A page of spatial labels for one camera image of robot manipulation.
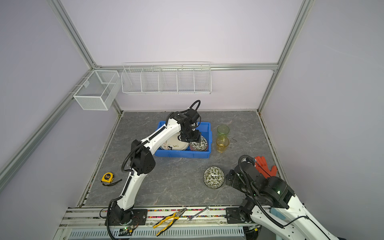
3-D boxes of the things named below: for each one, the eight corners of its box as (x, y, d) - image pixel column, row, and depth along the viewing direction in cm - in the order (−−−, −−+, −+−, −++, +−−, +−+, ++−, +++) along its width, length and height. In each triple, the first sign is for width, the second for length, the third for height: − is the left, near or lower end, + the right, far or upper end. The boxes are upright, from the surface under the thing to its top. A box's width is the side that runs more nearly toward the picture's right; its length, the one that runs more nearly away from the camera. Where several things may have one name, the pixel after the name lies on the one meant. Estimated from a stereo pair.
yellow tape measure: (102, 183, 87) (99, 181, 85) (106, 174, 91) (103, 172, 88) (112, 183, 87) (109, 181, 85) (115, 174, 91) (113, 172, 88)
